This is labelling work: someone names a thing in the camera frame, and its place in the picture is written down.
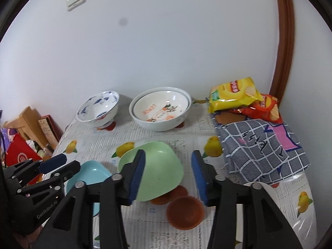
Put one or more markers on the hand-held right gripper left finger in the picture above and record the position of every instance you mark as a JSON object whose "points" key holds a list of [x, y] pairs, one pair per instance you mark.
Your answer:
{"points": [[137, 173]]}

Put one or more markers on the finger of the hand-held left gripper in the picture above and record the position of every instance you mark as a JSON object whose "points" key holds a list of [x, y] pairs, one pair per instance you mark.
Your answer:
{"points": [[53, 162], [67, 171]]}

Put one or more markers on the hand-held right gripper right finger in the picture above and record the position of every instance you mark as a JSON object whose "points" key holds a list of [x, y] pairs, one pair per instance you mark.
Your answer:
{"points": [[198, 176]]}

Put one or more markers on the light blue plastic bowl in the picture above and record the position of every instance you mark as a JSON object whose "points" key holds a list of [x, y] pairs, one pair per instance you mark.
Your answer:
{"points": [[90, 171]]}

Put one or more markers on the green plate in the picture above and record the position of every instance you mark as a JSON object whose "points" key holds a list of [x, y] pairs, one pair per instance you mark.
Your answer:
{"points": [[160, 171]]}

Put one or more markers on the small brown bowl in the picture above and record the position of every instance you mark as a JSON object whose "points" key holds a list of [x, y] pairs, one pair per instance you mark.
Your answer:
{"points": [[179, 192], [184, 212]]}

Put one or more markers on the patterned red box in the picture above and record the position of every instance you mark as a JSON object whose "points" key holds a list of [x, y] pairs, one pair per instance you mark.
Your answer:
{"points": [[49, 129]]}

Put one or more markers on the red paper bag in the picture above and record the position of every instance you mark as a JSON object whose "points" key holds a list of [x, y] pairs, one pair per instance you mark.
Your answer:
{"points": [[20, 153]]}

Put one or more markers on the mango print tablecloth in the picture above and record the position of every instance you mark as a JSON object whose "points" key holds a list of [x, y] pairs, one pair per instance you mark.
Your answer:
{"points": [[168, 140]]}

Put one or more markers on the large white bowl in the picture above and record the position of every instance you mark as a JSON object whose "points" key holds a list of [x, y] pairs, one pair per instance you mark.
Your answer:
{"points": [[160, 125]]}

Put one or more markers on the grey checked cloth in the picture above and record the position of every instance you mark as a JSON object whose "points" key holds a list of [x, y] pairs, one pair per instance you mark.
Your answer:
{"points": [[259, 147]]}

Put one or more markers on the blue crane pattern bowl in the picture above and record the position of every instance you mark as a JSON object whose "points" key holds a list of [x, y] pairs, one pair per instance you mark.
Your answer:
{"points": [[103, 111]]}

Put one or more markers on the orange print white bowl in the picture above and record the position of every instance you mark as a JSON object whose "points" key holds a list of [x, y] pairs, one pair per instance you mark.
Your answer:
{"points": [[155, 106]]}

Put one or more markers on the yellow chip bag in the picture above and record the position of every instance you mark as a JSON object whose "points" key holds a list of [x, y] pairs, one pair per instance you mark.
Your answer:
{"points": [[233, 96]]}

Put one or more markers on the red chip bag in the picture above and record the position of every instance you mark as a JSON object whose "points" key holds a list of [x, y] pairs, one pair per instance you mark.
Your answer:
{"points": [[264, 109]]}

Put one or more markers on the brown door frame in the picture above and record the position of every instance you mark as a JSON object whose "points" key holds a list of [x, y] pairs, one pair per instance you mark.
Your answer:
{"points": [[284, 44]]}

